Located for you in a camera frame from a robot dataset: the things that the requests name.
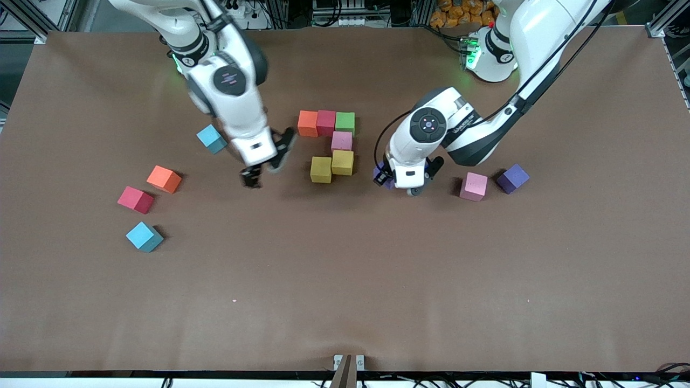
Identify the blue foam cube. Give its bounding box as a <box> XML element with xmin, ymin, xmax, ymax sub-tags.
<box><xmin>196</xmin><ymin>124</ymin><xmax>229</xmax><ymax>155</ymax></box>
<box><xmin>126</xmin><ymin>221</ymin><xmax>164</xmax><ymax>253</ymax></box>

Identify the aluminium frame profile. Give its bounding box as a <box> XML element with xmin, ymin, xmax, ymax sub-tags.
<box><xmin>648</xmin><ymin>0</ymin><xmax>690</xmax><ymax>39</ymax></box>
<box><xmin>0</xmin><ymin>0</ymin><xmax>49</xmax><ymax>45</ymax></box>

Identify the yellow foam cube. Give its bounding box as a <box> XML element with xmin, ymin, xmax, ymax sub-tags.
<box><xmin>310</xmin><ymin>156</ymin><xmax>333</xmax><ymax>184</ymax></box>
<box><xmin>331</xmin><ymin>150</ymin><xmax>355</xmax><ymax>176</ymax></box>

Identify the metal bracket with brown post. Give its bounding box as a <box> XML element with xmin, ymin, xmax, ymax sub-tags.
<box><xmin>333</xmin><ymin>354</ymin><xmax>365</xmax><ymax>388</ymax></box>

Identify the orange foam cube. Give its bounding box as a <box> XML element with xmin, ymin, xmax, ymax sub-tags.
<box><xmin>146</xmin><ymin>165</ymin><xmax>183</xmax><ymax>195</ymax></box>
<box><xmin>298</xmin><ymin>110</ymin><xmax>319</xmax><ymax>137</ymax></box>

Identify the crimson foam cube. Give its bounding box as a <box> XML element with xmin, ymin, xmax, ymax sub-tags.
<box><xmin>316</xmin><ymin>109</ymin><xmax>337</xmax><ymax>137</ymax></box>
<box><xmin>117</xmin><ymin>186</ymin><xmax>155</xmax><ymax>215</ymax></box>

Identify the purple foam cube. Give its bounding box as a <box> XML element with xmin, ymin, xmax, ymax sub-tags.
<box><xmin>372</xmin><ymin>162</ymin><xmax>397</xmax><ymax>191</ymax></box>
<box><xmin>496</xmin><ymin>163</ymin><xmax>530</xmax><ymax>195</ymax></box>

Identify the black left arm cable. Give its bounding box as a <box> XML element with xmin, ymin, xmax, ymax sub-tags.
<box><xmin>374</xmin><ymin>0</ymin><xmax>615</xmax><ymax>162</ymax></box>

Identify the bag of orange items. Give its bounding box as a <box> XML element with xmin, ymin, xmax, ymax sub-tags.
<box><xmin>430</xmin><ymin>0</ymin><xmax>499</xmax><ymax>27</ymax></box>

